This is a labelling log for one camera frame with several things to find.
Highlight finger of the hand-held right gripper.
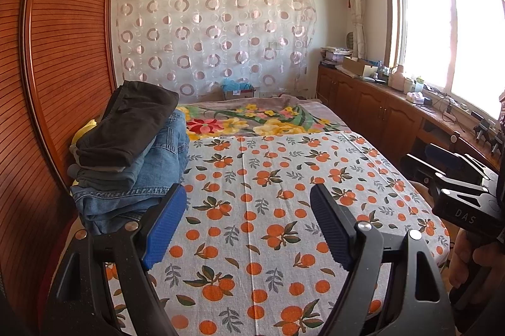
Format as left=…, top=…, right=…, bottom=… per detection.
left=425, top=142, right=498, bottom=183
left=401, top=153, right=451, bottom=199

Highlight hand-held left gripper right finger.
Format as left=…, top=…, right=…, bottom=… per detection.
left=310, top=183, right=458, bottom=336

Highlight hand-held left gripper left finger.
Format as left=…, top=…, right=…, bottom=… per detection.
left=41, top=183, right=187, bottom=336

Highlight black pants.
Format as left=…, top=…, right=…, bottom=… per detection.
left=75, top=81, right=180, bottom=168

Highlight khaki pants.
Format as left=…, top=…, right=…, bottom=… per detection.
left=77, top=163, right=128, bottom=173

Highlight person's right hand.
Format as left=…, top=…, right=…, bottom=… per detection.
left=449, top=234, right=505, bottom=296

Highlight small black tripod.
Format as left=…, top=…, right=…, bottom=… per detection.
left=473, top=119, right=492, bottom=143
left=489, top=131, right=505, bottom=155

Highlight blue jeans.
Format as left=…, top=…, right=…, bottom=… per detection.
left=69, top=111, right=190, bottom=236

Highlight orange print bed sheet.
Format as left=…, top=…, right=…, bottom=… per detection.
left=104, top=131, right=450, bottom=336

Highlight wooden cabinet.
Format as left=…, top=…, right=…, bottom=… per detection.
left=316, top=63, right=505, bottom=179

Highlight white jug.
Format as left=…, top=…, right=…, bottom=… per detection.
left=389, top=64, right=407, bottom=91

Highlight open cardboard box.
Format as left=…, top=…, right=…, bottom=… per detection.
left=341, top=57, right=381, bottom=78

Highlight yellow cloth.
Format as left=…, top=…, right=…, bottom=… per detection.
left=71, top=119, right=99, bottom=145

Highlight window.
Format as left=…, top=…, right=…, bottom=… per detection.
left=381, top=0, right=505, bottom=123

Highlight floral blanket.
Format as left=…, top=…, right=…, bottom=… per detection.
left=175, top=94, right=352, bottom=141

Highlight stack of papers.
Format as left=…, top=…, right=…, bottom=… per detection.
left=319, top=46, right=354, bottom=66

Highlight cardboard box with blue cloth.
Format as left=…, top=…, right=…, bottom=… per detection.
left=223, top=79, right=257, bottom=100

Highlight wooden slatted wardrobe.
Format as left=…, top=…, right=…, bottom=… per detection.
left=0, top=0, right=119, bottom=336

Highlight circle pattern sheer curtain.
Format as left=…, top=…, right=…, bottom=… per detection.
left=112, top=0, right=318, bottom=104

